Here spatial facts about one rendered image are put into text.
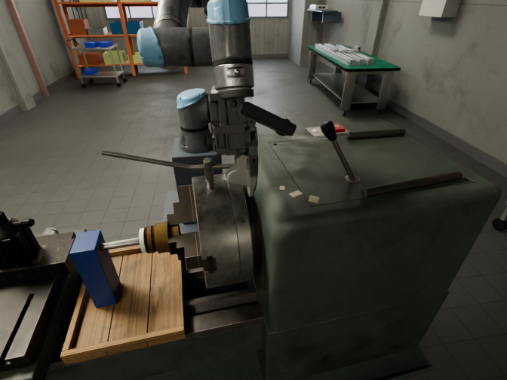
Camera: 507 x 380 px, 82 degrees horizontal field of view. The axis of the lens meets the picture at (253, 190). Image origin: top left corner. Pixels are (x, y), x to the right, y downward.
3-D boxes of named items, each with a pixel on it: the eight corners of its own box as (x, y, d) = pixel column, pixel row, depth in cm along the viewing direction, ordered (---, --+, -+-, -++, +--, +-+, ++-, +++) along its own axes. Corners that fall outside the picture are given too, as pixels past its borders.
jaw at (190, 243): (209, 228, 81) (214, 254, 71) (211, 243, 83) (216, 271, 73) (168, 234, 79) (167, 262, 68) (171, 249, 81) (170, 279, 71)
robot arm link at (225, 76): (248, 68, 59) (257, 62, 52) (250, 92, 61) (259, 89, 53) (210, 70, 58) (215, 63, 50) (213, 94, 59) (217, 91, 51)
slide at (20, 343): (78, 240, 103) (74, 231, 101) (32, 366, 69) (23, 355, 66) (20, 249, 100) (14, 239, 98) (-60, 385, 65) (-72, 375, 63)
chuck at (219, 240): (223, 225, 108) (219, 152, 88) (240, 304, 84) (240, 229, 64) (198, 229, 106) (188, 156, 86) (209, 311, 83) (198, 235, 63)
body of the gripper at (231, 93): (213, 154, 62) (207, 93, 59) (253, 149, 64) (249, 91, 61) (217, 158, 55) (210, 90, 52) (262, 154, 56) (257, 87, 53)
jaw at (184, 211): (207, 219, 88) (202, 180, 89) (208, 219, 83) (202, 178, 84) (169, 225, 85) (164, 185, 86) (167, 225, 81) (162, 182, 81)
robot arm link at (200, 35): (194, 34, 67) (189, 19, 56) (243, 33, 68) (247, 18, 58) (197, 71, 69) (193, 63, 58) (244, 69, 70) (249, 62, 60)
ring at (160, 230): (177, 212, 85) (144, 216, 83) (178, 233, 77) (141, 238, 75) (182, 236, 90) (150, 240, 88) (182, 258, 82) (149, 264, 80)
